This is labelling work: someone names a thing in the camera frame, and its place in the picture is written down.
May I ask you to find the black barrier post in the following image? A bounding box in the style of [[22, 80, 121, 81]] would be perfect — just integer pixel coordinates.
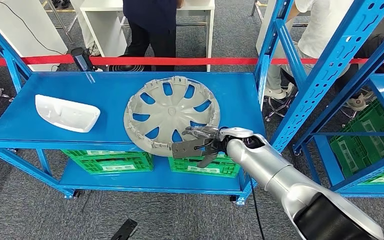
[[70, 47, 97, 72]]

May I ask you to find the white table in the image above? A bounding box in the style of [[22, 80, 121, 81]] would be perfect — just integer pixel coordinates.
[[79, 0, 216, 73]]

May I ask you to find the white plastic mirror cover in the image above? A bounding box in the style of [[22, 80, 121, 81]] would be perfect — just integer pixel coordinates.
[[34, 94, 101, 134]]

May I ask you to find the white desk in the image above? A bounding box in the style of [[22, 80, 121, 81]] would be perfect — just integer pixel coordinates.
[[255, 0, 299, 59], [0, 0, 69, 72]]

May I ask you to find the black robot body part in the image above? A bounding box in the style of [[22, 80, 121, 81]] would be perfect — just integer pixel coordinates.
[[110, 218, 139, 240]]

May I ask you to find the black round ribbed disc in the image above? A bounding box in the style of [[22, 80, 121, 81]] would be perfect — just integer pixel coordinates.
[[107, 63, 146, 72]]

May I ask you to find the black power cable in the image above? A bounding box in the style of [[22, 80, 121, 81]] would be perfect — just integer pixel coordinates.
[[0, 0, 67, 57]]

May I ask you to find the grey plastic wheel hubcap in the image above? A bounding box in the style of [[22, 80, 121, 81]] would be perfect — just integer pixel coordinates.
[[123, 75, 221, 158]]

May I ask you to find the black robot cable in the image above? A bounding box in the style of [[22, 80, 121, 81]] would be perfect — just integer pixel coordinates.
[[248, 177, 266, 240]]

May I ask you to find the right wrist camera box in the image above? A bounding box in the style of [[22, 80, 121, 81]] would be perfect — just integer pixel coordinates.
[[171, 139, 214, 159]]

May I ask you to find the red barrier tape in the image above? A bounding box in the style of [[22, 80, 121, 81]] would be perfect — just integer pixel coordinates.
[[0, 54, 384, 68]]

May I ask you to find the person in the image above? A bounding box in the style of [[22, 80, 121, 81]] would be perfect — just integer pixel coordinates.
[[264, 0, 355, 100], [122, 0, 186, 72], [334, 33, 384, 112]]

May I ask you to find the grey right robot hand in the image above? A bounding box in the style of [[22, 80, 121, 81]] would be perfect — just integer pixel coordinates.
[[182, 125, 228, 169]]

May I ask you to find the grey metal frame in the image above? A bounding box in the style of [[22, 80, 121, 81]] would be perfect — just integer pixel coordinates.
[[42, 0, 77, 44]]

